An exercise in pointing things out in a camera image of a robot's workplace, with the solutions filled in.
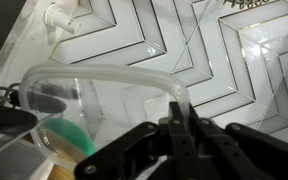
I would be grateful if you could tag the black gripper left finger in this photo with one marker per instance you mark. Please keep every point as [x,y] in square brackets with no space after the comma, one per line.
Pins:
[14,121]

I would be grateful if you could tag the clear plastic container bowl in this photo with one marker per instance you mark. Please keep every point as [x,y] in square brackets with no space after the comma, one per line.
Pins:
[103,100]

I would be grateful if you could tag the white wall hook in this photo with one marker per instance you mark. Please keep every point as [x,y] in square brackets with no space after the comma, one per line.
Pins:
[55,16]

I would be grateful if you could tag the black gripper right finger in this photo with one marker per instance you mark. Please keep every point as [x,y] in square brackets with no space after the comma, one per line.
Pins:
[182,147]

